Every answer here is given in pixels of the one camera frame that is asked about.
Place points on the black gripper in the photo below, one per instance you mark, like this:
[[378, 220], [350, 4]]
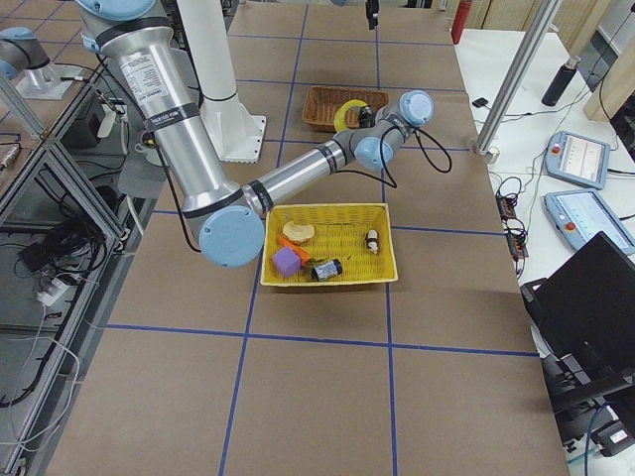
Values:
[[365, 117]]

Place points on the yellow tape roll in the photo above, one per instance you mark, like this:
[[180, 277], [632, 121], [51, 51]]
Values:
[[339, 118]]

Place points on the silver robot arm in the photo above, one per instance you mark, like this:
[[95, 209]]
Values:
[[20, 51], [226, 216]]

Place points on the brown wicker basket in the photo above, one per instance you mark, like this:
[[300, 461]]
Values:
[[322, 102]]

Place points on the yellow woven basket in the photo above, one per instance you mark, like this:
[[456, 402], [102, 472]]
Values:
[[341, 229]]

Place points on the small black device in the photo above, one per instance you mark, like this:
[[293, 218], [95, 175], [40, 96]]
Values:
[[480, 102]]

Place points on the panda figurine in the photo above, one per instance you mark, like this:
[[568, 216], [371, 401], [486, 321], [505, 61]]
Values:
[[372, 241]]

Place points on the toy croissant bread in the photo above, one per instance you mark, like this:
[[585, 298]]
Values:
[[298, 233]]

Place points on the toy carrot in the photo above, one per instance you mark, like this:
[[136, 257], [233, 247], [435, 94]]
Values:
[[304, 255]]

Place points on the small dark jar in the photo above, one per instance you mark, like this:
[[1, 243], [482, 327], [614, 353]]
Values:
[[327, 270]]

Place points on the purple foam block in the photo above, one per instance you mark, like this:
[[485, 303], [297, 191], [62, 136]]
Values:
[[286, 262]]

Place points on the black bottle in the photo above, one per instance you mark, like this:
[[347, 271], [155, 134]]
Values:
[[560, 82]]

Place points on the blue teach pendant far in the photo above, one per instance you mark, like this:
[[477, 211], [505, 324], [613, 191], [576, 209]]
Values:
[[577, 159]]

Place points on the blue teach pendant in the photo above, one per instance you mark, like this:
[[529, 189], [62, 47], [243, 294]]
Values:
[[580, 214], [577, 159]]

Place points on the blue teach pendant near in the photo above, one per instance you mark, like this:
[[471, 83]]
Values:
[[580, 214]]

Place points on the black laptop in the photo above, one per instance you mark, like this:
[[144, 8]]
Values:
[[588, 302]]

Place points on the aluminium frame post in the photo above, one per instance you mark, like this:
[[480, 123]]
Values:
[[529, 46]]

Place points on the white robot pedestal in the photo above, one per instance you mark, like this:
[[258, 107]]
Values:
[[236, 134]]

